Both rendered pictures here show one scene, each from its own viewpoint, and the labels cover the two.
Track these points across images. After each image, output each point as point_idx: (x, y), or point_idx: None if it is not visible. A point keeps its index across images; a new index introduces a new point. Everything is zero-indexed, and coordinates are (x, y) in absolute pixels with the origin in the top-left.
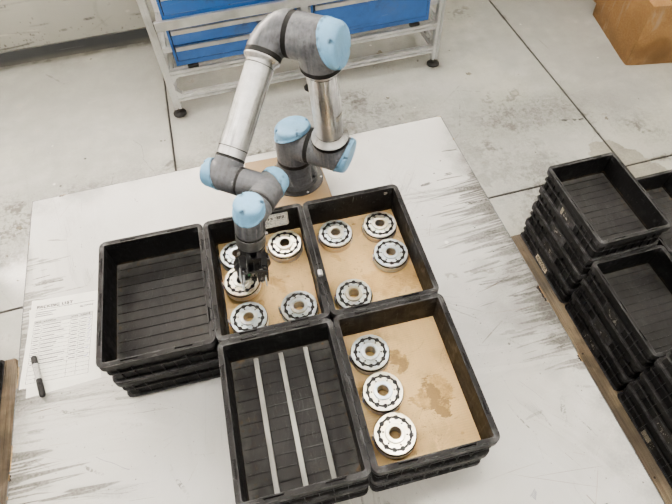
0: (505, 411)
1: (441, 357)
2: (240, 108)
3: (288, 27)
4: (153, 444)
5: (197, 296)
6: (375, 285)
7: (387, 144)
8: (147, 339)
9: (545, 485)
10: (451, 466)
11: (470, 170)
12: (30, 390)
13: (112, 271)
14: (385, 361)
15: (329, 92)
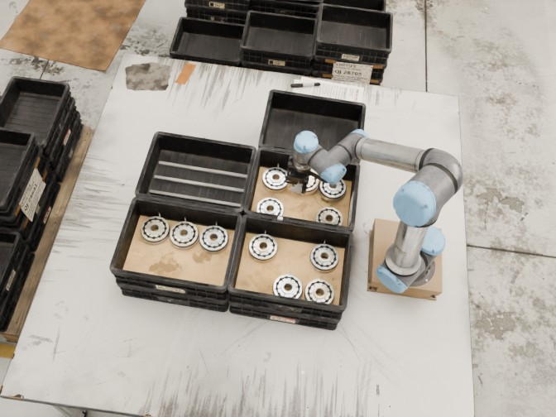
0: (142, 332)
1: None
2: (387, 146)
3: (429, 166)
4: (234, 130)
5: None
6: (267, 269)
7: (445, 380)
8: (290, 127)
9: (86, 328)
10: None
11: None
12: (298, 81)
13: (348, 114)
14: (202, 243)
15: (400, 222)
